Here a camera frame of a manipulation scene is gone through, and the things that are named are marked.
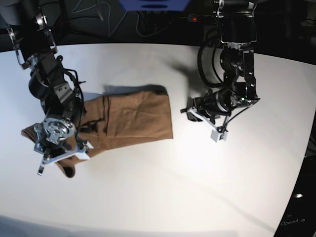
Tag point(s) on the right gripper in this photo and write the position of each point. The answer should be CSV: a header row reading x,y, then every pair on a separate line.
x,y
52,134

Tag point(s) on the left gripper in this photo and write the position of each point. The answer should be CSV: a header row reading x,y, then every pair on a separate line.
x,y
207,106

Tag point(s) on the brown T-shirt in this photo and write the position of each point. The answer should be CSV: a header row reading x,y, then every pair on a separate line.
x,y
127,116

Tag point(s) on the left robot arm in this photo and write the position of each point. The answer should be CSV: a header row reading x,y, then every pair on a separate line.
x,y
236,31

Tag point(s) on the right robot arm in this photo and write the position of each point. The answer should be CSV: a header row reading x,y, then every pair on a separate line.
x,y
57,88

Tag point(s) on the black power strip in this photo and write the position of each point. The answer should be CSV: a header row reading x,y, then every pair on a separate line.
x,y
201,19

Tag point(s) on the blue box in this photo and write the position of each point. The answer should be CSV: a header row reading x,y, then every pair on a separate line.
x,y
154,5

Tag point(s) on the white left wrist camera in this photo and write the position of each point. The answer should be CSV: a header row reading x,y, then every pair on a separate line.
x,y
219,136

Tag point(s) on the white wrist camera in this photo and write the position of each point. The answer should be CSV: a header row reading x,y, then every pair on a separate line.
x,y
219,136
81,150

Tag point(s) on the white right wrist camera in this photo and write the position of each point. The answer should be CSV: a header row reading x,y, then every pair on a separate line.
x,y
81,150

